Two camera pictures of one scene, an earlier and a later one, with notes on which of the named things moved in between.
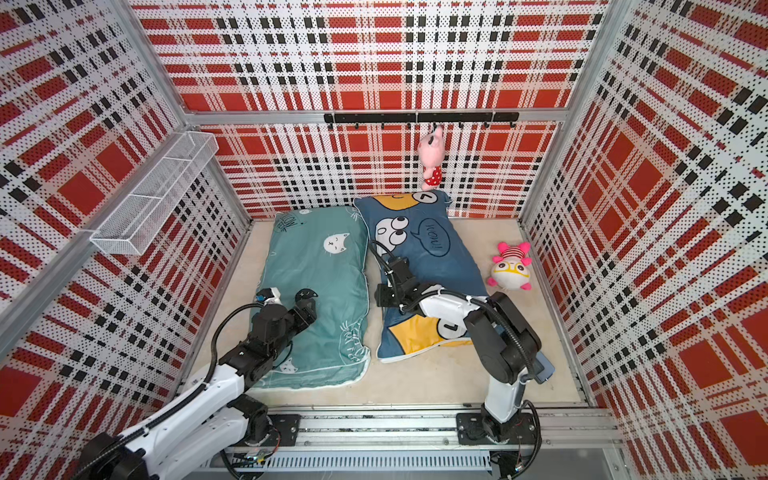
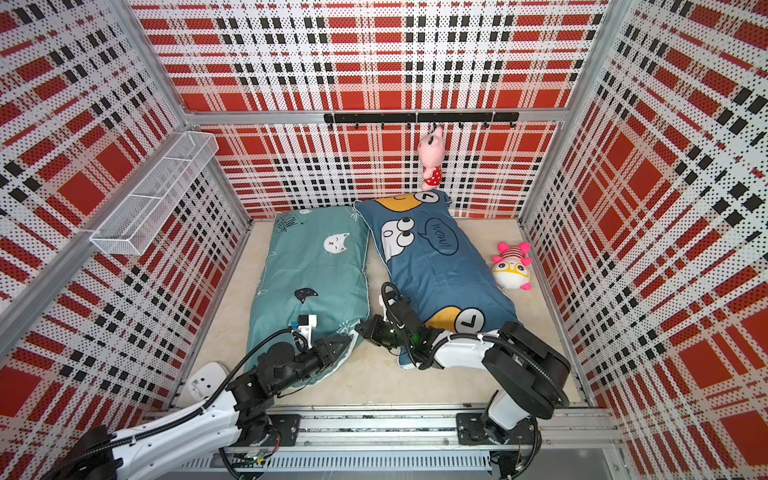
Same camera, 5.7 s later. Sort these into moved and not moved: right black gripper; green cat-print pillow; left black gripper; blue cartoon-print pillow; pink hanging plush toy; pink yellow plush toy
Moved: left black gripper; right black gripper
Not moved: pink hanging plush toy; green cat-print pillow; blue cartoon-print pillow; pink yellow plush toy
